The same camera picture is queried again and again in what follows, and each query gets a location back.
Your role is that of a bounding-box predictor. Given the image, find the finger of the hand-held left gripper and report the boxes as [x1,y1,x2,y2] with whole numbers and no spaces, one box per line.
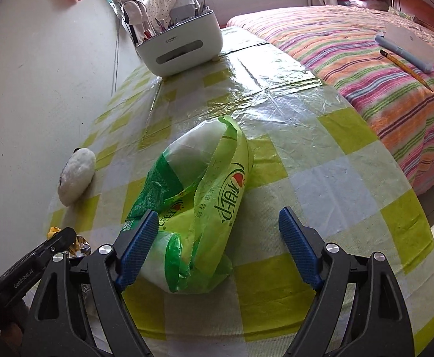
[35,227,78,256]

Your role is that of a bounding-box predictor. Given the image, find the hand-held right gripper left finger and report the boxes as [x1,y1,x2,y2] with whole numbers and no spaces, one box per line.
[26,209,160,357]

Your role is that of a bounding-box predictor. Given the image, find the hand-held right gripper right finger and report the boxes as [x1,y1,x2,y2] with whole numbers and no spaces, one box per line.
[278,206,414,357]

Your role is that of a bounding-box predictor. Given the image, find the yellow wrapper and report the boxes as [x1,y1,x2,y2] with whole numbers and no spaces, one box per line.
[47,226,89,258]

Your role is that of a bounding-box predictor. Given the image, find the green printed plastic bag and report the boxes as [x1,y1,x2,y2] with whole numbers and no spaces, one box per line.
[122,115,255,294]

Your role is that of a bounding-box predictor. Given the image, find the person's left hand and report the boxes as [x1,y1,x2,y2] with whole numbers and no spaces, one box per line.
[0,312,32,357]

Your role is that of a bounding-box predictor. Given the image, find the white cat plush toy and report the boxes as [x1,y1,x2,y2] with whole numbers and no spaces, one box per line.
[58,148,96,207]

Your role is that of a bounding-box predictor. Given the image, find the yellow checked plastic tablecloth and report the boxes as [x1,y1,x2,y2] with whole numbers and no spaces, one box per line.
[46,26,434,357]

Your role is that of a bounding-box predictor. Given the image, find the striped bed sheet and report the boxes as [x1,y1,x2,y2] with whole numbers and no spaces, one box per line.
[226,5,434,196]

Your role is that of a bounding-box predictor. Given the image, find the white tissue box organizer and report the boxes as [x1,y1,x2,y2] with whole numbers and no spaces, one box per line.
[134,5,224,77]

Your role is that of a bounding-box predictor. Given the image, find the yellow pencil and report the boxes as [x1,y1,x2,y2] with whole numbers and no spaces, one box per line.
[379,49,434,92]

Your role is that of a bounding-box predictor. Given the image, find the white hanging garments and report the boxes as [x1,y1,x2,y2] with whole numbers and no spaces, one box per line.
[122,0,151,45]

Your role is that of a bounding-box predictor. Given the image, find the white notebook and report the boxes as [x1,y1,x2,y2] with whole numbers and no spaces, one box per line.
[375,22,434,73]

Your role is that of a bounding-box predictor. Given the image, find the heap of dotted clothes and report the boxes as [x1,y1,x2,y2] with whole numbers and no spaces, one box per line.
[142,0,199,19]

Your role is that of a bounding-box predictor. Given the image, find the floral cloth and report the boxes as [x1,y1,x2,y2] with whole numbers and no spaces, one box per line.
[388,5,414,21]

